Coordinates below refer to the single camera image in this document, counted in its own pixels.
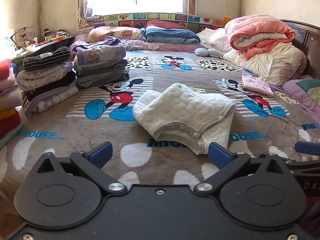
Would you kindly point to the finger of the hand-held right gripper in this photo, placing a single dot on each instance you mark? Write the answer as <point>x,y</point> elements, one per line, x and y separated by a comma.
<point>307,147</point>

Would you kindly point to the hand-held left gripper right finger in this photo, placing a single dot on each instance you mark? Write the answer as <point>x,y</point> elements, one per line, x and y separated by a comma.
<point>220,155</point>

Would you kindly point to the orange paper note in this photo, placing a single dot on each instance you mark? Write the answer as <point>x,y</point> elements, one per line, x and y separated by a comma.
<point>227,20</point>

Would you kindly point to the sheer curtain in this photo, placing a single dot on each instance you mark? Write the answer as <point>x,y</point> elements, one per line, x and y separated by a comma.
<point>82,5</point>

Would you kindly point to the cream quilt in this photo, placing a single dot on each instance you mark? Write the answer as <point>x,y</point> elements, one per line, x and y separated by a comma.
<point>275,62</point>

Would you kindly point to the stack with striped folded clothes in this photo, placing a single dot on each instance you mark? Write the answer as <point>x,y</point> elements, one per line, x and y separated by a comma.
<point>45,80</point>

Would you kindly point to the black desk lamp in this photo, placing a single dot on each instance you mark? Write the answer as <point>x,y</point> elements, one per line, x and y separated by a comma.
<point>23,28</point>

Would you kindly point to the stack of purple grey clothes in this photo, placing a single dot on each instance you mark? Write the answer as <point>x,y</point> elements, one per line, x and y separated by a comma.
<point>100,65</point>

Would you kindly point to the orange folded quilt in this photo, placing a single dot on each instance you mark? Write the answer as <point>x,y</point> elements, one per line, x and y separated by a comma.
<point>255,27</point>

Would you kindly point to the orange floral pillow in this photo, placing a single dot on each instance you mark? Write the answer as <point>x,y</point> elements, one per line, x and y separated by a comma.
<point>115,33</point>

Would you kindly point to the red blue folded quilt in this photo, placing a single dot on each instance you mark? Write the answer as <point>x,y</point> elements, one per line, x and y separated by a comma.
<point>170,33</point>

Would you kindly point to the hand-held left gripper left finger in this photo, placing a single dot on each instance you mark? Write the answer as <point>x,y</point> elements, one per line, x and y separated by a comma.
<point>101,153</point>

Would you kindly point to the white quilted garment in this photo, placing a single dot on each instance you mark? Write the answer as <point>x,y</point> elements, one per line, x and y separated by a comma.
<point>185,110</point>

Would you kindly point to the dark desk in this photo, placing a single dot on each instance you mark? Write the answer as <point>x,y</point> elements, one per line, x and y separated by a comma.
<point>57,43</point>

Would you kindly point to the purple green patchwork pillow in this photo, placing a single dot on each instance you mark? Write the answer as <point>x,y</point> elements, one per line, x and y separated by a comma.
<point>300,97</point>

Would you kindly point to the pink folded garment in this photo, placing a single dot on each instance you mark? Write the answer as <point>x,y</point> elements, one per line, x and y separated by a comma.
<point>256,82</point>

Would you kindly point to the grey soft toy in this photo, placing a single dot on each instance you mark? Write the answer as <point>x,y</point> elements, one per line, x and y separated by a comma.
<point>207,52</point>

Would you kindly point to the dark wooden headboard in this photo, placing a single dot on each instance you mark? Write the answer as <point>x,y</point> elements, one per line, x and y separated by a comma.
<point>310,45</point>

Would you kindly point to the pink floral quilt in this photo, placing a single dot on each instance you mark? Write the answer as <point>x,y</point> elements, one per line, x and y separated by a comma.
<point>160,46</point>

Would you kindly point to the pile of desk clutter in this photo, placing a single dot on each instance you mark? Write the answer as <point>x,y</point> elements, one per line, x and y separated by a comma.
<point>53,38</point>

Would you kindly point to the colourful alphabet foam panel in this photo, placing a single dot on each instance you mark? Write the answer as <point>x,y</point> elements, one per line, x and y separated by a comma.
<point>175,17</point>

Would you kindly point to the paper sheet on wall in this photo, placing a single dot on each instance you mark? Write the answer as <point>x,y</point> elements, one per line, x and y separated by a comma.
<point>29,33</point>

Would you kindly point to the printed cartoon blanket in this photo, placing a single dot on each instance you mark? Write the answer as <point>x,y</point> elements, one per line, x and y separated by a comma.
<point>175,75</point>

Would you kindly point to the stack of red folded clothes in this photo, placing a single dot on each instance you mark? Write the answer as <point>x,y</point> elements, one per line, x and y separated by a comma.
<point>7,127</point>

